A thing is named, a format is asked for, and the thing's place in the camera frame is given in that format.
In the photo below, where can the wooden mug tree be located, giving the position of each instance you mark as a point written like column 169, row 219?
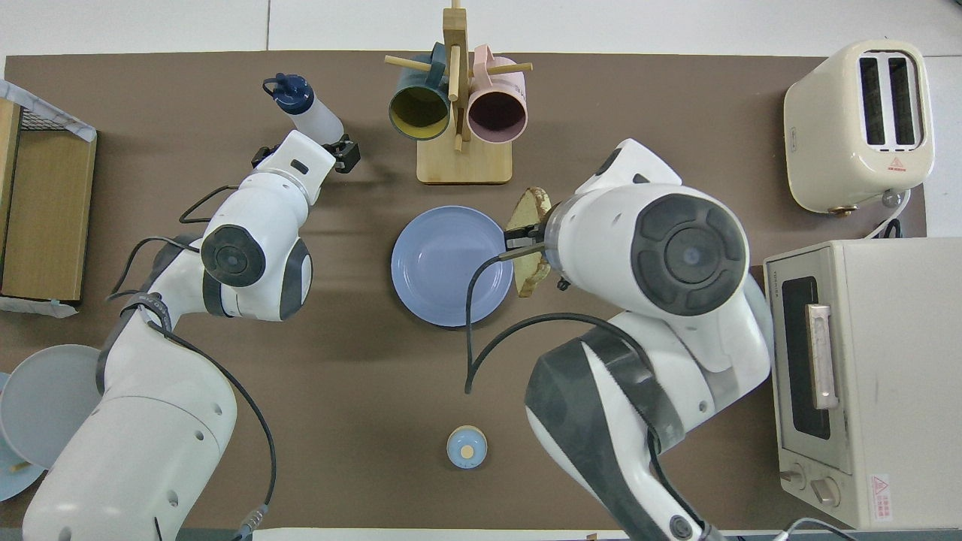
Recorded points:
column 466, row 161

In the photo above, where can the wooden plate rack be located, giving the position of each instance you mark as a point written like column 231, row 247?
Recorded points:
column 21, row 466

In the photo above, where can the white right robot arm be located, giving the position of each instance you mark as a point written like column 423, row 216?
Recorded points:
column 601, row 240

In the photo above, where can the brown table mat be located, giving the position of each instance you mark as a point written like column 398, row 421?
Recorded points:
column 676, row 98

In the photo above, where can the dark teal mug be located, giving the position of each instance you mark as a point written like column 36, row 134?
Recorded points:
column 419, row 113

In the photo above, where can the patterned white cloth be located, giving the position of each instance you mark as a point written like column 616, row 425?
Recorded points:
column 15, row 92

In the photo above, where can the pale grey plate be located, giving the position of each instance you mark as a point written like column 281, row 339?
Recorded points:
column 45, row 398

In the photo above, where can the pink mug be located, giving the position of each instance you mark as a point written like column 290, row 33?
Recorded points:
column 496, row 116

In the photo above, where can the small blue round lid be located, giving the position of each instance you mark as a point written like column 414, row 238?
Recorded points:
column 458, row 451

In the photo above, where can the light blue plate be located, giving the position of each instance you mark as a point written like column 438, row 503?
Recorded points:
column 11, row 488

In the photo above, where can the cream toaster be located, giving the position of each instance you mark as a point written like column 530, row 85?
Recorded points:
column 819, row 135

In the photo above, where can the bread slice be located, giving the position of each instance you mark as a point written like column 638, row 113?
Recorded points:
column 526, row 207

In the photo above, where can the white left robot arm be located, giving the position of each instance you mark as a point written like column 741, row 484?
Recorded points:
column 150, row 451

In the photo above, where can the squeeze bottle with navy cap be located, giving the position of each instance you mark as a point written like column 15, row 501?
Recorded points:
column 308, row 113

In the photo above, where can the periwinkle blue plate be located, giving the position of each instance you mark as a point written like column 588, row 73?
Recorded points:
column 436, row 263

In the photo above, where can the white toaster oven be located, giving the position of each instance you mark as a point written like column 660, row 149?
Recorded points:
column 902, row 391

